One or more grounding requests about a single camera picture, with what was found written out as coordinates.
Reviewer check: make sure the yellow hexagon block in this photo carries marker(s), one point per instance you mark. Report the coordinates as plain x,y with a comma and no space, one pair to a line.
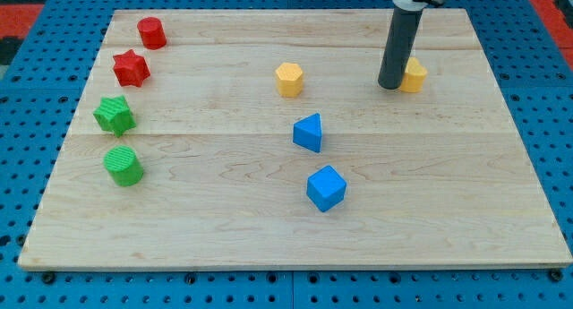
289,80

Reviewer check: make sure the blue triangle block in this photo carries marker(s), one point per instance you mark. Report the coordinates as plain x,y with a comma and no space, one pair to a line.
307,132

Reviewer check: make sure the blue cube block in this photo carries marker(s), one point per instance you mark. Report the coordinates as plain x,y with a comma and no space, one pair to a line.
326,188

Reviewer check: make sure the wooden board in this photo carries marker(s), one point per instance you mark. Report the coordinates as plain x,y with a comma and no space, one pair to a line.
436,180

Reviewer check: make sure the yellow heart block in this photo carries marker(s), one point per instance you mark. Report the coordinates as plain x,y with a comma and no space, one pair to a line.
414,76

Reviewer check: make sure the green cylinder block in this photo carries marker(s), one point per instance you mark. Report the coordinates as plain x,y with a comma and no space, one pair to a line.
123,166

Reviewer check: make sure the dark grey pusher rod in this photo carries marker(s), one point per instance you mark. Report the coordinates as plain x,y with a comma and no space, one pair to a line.
402,32

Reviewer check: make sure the red star block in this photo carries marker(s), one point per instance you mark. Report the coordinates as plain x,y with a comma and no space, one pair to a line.
130,69

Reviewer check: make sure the green star block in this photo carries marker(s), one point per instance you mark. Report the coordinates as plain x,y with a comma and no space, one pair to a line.
114,115

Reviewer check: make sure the red cylinder block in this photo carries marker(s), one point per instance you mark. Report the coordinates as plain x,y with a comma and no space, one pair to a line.
152,33

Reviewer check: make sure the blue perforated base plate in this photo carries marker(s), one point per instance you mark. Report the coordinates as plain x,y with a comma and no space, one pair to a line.
42,88

